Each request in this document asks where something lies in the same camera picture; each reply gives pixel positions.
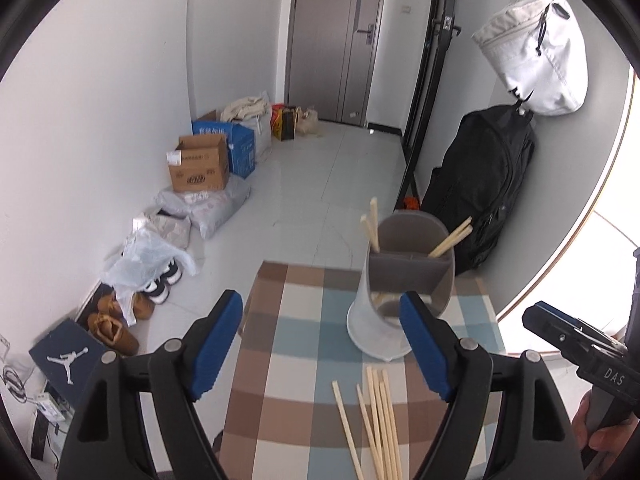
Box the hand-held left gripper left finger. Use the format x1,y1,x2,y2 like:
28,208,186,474
57,289,244,480

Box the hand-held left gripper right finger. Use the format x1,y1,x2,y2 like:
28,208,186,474
398,290,586,480

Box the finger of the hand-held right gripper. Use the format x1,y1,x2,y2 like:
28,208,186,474
522,301,629,358

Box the grey divided utensil holder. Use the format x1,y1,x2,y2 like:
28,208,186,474
346,211,456,362

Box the pile of wooden chopsticks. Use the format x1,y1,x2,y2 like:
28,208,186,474
332,366,405,480

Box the light wooden chopstick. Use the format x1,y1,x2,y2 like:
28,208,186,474
370,197,382,252
427,216,472,257
360,215,380,253
431,225,473,259

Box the person's right hand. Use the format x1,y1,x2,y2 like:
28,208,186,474
571,391,640,480

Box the bright window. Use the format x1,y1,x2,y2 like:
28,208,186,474
495,70,640,356

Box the checkered table cloth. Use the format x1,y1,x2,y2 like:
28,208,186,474
212,260,507,480

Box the brown suede shoe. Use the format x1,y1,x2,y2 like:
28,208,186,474
97,292,155,321
87,312,140,356

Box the clear white plastic bag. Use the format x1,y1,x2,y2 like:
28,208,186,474
102,232,197,328

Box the whitish plastic parcel bag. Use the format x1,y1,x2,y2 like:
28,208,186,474
132,210,193,251

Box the grey plastic parcel bag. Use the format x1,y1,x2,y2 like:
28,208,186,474
157,180,252,240

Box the black backpack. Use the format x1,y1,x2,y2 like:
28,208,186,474
420,105,536,277

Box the dark blue shoe box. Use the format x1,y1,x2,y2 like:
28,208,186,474
29,316,98,401

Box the brown cardboard box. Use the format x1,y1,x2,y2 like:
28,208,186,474
167,134,231,192

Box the blue cardboard box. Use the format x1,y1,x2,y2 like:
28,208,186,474
192,109,256,179

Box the white sack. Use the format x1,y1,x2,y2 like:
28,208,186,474
240,91,273,158

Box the red and black paper bag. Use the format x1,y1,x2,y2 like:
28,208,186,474
271,104,297,142

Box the beige folded cloth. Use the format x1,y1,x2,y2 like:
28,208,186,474
221,96,266,121

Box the beige plastic bag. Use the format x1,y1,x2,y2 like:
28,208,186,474
295,106,319,136

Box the white sling bag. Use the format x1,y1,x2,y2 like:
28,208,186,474
472,0,588,117

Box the black framed door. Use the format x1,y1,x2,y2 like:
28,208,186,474
395,0,458,211

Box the grey entrance door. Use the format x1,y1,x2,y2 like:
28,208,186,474
286,0,388,123

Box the tangled cables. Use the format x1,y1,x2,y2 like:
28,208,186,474
0,355,31,401

